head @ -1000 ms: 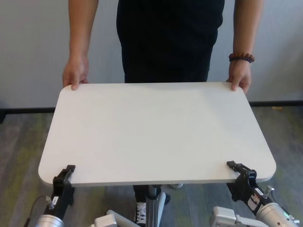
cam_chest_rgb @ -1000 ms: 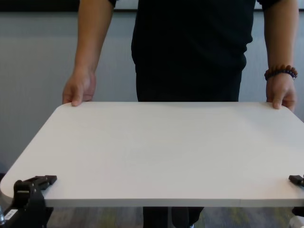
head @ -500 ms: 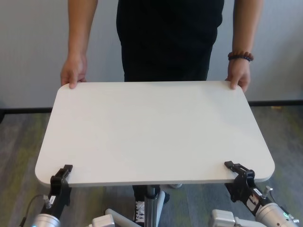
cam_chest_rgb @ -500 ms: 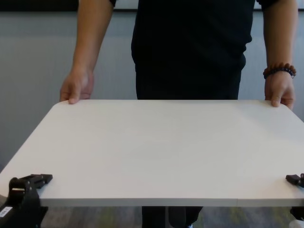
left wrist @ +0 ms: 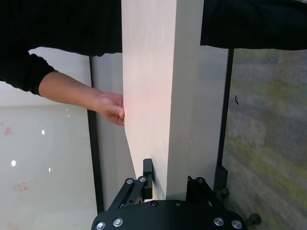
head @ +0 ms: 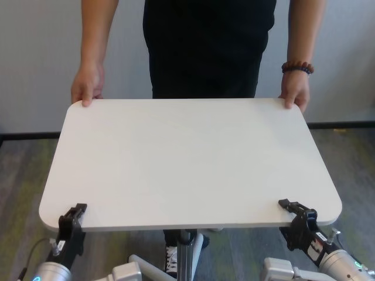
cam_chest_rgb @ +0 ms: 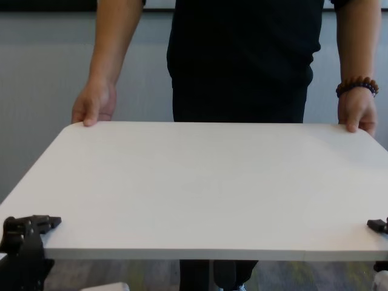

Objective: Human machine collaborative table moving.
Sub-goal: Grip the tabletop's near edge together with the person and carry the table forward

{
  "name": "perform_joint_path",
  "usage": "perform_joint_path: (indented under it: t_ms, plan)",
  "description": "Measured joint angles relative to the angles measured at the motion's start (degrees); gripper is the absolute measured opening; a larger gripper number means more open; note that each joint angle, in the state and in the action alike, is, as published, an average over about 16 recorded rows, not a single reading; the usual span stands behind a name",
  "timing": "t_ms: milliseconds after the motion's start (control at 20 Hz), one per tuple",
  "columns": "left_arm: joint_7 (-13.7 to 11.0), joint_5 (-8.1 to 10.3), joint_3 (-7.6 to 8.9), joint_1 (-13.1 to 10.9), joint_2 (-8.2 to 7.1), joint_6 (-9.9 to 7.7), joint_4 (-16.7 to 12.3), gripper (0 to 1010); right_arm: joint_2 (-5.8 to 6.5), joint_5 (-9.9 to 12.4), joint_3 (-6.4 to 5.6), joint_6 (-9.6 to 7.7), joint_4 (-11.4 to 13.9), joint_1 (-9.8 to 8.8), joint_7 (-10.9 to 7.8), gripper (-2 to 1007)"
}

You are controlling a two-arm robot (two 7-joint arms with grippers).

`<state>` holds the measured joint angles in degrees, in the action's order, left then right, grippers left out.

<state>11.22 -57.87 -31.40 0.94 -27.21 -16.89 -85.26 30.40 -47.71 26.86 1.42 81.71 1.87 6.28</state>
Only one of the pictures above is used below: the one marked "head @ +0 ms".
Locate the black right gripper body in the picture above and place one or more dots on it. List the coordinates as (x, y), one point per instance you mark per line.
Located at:
(309, 240)

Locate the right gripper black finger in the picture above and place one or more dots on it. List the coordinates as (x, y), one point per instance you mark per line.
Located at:
(301, 212)
(289, 238)

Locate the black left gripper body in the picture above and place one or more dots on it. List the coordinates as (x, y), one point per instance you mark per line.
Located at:
(68, 246)

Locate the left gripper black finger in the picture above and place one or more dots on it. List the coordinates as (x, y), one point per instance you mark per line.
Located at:
(71, 219)

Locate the white height-adjustable table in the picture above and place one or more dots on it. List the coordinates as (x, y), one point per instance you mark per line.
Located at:
(190, 161)

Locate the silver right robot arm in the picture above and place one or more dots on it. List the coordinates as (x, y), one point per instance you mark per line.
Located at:
(337, 260)

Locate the person's left forearm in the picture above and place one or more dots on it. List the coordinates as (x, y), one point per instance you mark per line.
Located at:
(304, 29)

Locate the person's right forearm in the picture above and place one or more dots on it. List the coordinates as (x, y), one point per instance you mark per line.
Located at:
(111, 29)

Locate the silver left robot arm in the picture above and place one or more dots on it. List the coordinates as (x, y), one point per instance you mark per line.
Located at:
(52, 272)

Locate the person's left hand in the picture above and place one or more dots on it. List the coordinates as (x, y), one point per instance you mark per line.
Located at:
(297, 89)

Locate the person's right hand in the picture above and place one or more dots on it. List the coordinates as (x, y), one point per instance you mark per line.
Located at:
(88, 83)

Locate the small beige floor object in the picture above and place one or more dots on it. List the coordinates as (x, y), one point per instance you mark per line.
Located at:
(337, 130)

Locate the black trousers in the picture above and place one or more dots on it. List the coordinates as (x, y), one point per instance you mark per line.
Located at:
(171, 237)

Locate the black white right sneaker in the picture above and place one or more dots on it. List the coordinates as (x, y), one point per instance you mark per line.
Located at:
(172, 260)

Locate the black short sleeve shirt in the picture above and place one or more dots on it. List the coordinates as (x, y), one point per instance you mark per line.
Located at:
(208, 49)

